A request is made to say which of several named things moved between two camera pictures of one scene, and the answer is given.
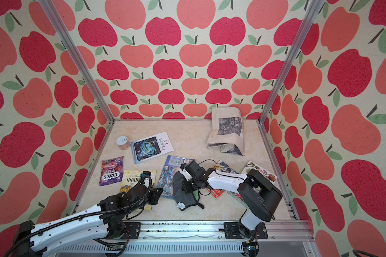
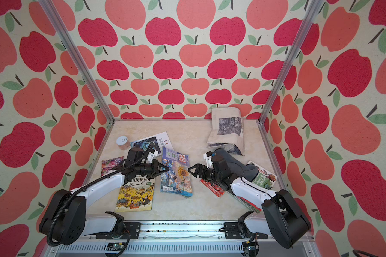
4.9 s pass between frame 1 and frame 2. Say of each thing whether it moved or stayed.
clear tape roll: stayed
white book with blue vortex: stayed
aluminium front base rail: stayed
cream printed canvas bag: stayed
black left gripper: moved
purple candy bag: stayed
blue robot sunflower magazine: moved
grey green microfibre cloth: moved
